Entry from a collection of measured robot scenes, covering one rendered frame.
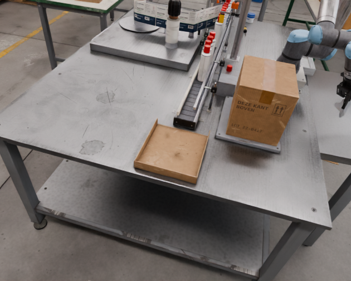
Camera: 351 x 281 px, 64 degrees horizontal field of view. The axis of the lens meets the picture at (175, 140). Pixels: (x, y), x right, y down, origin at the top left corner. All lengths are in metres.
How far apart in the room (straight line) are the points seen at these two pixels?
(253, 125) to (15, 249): 1.55
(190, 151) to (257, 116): 0.33
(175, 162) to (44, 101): 0.76
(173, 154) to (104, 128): 0.35
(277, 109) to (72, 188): 1.31
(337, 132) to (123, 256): 1.40
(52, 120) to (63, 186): 0.62
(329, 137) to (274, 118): 0.42
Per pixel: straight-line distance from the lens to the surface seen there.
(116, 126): 1.35
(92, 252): 1.91
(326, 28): 1.44
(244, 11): 1.98
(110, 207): 1.80
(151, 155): 1.21
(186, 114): 1.37
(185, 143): 1.28
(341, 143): 1.61
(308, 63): 2.29
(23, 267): 1.97
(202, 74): 1.61
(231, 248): 1.72
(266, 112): 1.26
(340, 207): 1.85
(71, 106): 1.51
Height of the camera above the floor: 1.70
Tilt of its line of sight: 42 degrees down
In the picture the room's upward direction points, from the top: 7 degrees clockwise
